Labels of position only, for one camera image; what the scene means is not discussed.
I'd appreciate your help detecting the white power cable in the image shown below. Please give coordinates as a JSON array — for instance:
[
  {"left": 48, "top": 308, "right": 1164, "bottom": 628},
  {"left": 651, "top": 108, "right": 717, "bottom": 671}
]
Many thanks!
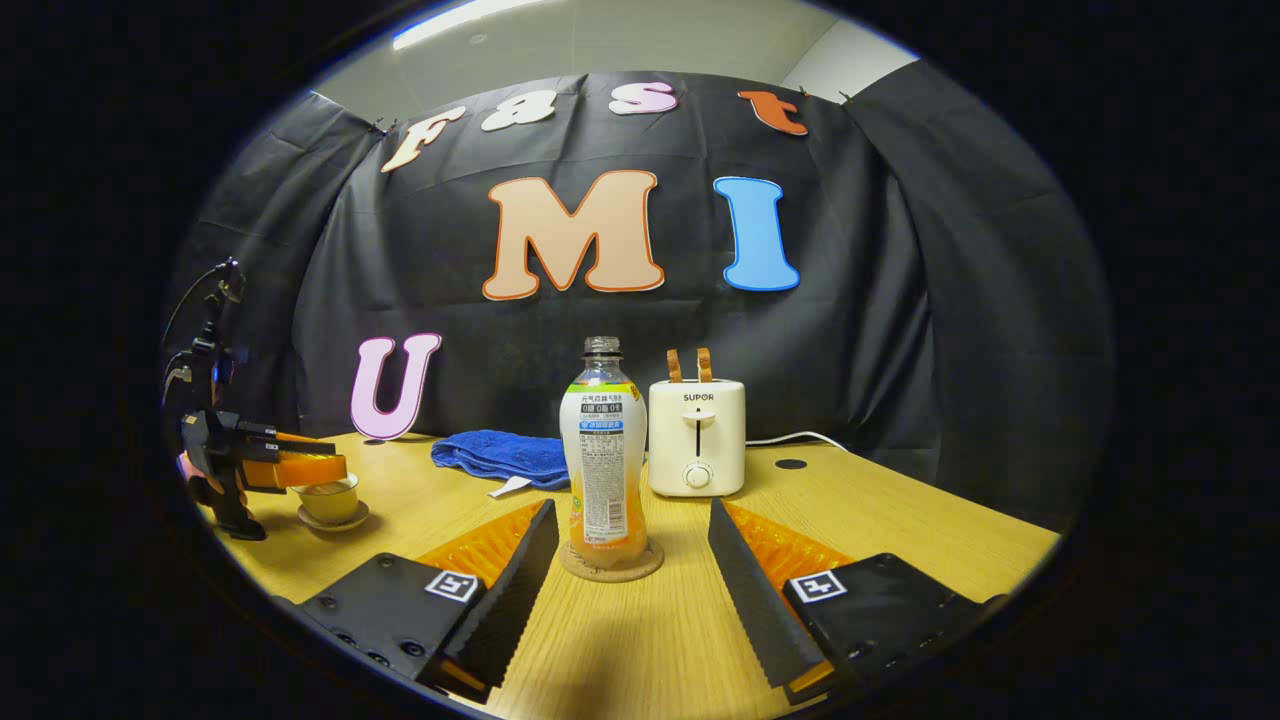
[{"left": 745, "top": 431, "right": 849, "bottom": 453}]

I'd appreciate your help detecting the cream teacup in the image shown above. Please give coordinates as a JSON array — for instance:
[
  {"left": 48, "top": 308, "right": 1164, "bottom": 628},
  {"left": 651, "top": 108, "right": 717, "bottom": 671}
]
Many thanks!
[{"left": 300, "top": 488, "right": 360, "bottom": 526}]

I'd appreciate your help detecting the black backdrop cloth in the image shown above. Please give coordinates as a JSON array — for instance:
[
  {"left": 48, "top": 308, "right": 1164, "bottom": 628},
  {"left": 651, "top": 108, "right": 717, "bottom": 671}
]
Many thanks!
[{"left": 165, "top": 62, "right": 1116, "bottom": 531}]

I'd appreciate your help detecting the white toaster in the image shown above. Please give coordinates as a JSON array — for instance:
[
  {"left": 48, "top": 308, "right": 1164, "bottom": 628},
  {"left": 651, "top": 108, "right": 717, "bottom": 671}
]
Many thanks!
[{"left": 648, "top": 379, "right": 747, "bottom": 498}]

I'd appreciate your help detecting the blue towel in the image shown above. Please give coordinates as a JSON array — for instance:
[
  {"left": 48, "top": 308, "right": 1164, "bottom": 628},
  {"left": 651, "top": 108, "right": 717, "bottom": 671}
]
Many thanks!
[{"left": 431, "top": 430, "right": 569, "bottom": 498}]

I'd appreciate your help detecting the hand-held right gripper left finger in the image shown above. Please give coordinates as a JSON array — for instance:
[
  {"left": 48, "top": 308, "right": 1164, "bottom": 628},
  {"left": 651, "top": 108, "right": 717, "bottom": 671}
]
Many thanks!
[{"left": 297, "top": 499, "right": 561, "bottom": 704}]

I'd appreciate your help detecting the round cork coaster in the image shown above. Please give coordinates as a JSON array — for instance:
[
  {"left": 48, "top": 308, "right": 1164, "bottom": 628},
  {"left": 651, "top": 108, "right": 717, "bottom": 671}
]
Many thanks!
[{"left": 558, "top": 538, "right": 665, "bottom": 583}]

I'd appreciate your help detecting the orange drink water bottle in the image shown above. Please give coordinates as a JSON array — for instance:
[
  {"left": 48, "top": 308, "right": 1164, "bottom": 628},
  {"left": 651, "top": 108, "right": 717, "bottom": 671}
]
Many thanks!
[{"left": 559, "top": 337, "right": 649, "bottom": 571}]

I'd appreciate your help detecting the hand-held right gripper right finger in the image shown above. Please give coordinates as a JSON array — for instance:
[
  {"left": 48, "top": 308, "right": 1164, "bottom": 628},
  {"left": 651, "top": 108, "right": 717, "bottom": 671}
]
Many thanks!
[{"left": 707, "top": 497, "right": 1006, "bottom": 706}]

